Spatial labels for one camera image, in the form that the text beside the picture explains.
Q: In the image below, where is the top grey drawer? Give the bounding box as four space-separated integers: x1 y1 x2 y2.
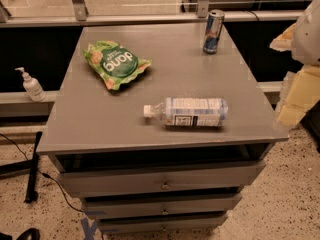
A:
58 160 265 198

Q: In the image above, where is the bottom grey drawer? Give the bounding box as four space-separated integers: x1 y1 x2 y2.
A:
97 212 227 234

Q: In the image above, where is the metal railing frame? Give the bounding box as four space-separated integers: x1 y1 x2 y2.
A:
0 0 313 27

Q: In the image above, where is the grey drawer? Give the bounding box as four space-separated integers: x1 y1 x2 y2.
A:
82 193 242 219
97 212 227 234
58 160 265 198

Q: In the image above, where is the middle grey drawer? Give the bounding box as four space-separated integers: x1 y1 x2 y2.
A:
82 193 242 219

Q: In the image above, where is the clear plastic bottle blue label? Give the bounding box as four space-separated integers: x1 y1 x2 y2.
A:
143 97 228 127

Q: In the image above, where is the black cable on floor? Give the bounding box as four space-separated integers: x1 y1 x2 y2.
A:
0 132 84 214

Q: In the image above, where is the green rice chip bag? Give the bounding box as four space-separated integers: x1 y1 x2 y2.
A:
83 41 152 91

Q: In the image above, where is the white pump dispenser bottle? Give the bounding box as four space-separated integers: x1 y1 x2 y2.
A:
16 67 46 102

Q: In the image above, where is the grey drawer cabinet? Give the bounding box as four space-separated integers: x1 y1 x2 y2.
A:
38 23 286 235

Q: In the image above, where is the black shoe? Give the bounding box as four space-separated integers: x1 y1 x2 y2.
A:
0 228 40 240

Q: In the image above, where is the blue tape cross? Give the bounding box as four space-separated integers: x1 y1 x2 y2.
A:
80 212 107 240

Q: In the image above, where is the black stand leg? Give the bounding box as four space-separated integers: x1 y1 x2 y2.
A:
25 132 42 204

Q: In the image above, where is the blue silver energy drink can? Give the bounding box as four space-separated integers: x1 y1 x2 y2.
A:
203 9 225 54

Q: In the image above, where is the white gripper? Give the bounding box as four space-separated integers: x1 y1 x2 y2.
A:
269 0 320 127

